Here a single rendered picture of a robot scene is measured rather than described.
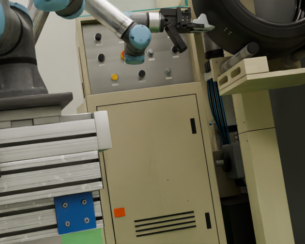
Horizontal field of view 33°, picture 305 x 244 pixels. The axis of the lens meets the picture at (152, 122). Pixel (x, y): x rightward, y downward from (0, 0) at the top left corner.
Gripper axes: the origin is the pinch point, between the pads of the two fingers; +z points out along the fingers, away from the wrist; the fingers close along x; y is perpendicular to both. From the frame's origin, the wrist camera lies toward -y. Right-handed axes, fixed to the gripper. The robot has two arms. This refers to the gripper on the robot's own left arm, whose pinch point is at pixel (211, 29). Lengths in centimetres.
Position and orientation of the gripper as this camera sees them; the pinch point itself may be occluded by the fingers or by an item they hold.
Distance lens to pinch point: 201.7
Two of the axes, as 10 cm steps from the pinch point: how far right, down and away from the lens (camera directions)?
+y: -0.3, -9.9, 1.1
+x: -1.5, 1.1, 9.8
